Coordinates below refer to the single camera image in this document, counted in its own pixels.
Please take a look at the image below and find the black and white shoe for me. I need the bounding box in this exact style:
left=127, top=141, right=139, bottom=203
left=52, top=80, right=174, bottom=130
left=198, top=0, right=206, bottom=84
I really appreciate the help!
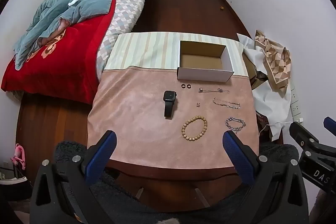
left=0, top=172, right=28, bottom=186

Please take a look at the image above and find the striped table cloth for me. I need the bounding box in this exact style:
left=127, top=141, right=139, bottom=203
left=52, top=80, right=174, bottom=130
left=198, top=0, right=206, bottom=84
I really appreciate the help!
left=104, top=32, right=248, bottom=77

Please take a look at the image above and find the checkered bed sheet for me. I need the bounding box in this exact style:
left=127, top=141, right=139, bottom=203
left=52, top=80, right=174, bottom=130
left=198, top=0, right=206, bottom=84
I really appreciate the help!
left=96, top=0, right=160, bottom=81

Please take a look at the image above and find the thin silver necklace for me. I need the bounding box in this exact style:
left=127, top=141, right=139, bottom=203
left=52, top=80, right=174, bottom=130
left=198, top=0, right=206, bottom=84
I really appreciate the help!
left=198, top=87, right=230, bottom=94

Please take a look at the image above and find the thick silver chain bracelet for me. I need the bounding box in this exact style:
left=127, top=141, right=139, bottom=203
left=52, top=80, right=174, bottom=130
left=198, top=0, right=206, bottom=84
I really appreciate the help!
left=225, top=116, right=247, bottom=134

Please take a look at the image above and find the thin silver chain bracelet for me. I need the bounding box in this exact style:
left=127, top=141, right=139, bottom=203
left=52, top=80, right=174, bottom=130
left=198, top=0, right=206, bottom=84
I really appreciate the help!
left=213, top=97, right=241, bottom=109

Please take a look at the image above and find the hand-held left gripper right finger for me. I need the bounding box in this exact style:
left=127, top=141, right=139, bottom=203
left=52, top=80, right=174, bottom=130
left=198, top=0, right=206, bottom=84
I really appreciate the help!
left=223, top=131, right=307, bottom=224

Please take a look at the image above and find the beige patterned cloth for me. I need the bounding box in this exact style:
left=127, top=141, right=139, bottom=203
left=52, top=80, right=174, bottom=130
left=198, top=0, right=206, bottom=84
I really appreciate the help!
left=254, top=30, right=292, bottom=94

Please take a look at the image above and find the dark fuzzy clothing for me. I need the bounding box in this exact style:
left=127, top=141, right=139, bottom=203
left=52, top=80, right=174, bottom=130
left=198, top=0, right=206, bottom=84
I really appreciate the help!
left=54, top=141, right=300, bottom=224

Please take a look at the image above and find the bed with red blanket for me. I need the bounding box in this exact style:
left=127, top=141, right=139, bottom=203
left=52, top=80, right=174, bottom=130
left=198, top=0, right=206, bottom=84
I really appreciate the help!
left=1, top=0, right=159, bottom=105

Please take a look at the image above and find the dark wooden table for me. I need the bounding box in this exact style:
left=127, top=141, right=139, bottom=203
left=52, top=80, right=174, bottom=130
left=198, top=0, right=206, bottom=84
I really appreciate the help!
left=109, top=160, right=244, bottom=181

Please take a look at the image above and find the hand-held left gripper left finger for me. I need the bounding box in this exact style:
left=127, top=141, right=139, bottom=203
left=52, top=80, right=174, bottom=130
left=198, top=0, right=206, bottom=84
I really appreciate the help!
left=30, top=130, right=117, bottom=224

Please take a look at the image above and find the white cardboard box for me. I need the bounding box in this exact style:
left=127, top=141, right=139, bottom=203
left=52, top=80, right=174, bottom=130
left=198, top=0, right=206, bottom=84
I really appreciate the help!
left=177, top=40, right=235, bottom=83

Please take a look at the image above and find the white power strip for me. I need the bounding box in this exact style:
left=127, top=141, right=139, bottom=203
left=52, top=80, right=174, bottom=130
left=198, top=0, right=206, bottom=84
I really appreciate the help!
left=290, top=86, right=303, bottom=122

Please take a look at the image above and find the pink table cloth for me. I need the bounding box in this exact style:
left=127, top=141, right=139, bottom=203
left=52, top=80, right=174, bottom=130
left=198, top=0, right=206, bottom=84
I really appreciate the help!
left=87, top=65, right=260, bottom=169

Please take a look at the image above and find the wooden bead bracelet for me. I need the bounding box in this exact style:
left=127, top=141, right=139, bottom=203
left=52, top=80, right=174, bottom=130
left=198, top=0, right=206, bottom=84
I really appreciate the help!
left=181, top=115, right=208, bottom=141

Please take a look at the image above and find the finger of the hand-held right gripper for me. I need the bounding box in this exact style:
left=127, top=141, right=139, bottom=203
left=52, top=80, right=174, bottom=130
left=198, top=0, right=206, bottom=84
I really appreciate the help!
left=289, top=121, right=319, bottom=148
left=323, top=116, right=336, bottom=135

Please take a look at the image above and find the black smartwatch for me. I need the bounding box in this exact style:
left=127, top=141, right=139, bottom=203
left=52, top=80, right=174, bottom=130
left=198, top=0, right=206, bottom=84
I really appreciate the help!
left=163, top=90, right=178, bottom=119

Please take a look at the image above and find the brown cardboard box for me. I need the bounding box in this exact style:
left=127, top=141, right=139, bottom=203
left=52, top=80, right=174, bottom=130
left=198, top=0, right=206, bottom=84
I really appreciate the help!
left=242, top=52, right=268, bottom=89

